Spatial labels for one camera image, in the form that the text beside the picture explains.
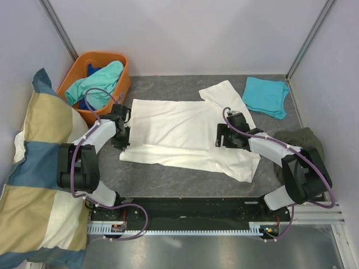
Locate white t shirt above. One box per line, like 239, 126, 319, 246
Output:
119, 80, 260, 183

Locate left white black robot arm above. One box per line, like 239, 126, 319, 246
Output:
57, 104, 131, 220

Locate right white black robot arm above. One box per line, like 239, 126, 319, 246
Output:
215, 107, 335, 221

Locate folded turquoise t shirt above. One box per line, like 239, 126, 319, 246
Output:
242, 77, 289, 120

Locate mint green t shirt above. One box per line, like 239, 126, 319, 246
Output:
65, 61, 124, 110

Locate olive green t shirt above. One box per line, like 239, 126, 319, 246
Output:
273, 127, 324, 185

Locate dark blue t shirt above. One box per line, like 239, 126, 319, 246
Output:
87, 63, 101, 77

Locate orange plastic basket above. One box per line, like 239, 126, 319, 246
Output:
57, 52, 130, 124

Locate aluminium extrusion rails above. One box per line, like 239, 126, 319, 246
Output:
293, 202, 345, 225

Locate blue beige checkered pillow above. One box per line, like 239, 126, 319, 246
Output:
1, 69, 89, 268

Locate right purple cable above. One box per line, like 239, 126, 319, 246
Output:
222, 106, 336, 243

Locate purple cable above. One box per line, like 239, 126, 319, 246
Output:
71, 88, 149, 241
222, 106, 336, 243

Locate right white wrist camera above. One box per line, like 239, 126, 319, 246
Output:
227, 110, 241, 116

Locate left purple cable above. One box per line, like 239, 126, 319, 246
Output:
71, 88, 149, 241

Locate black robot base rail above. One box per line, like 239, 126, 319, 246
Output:
91, 197, 290, 230

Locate white slotted cable duct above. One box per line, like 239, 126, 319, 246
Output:
87, 222, 279, 236

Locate left aluminium corner post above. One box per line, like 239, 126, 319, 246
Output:
39, 0, 79, 61

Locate aluminium corner post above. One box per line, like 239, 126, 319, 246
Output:
39, 0, 79, 61
286, 0, 337, 83

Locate right aluminium corner post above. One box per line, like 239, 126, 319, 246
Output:
286, 0, 337, 83

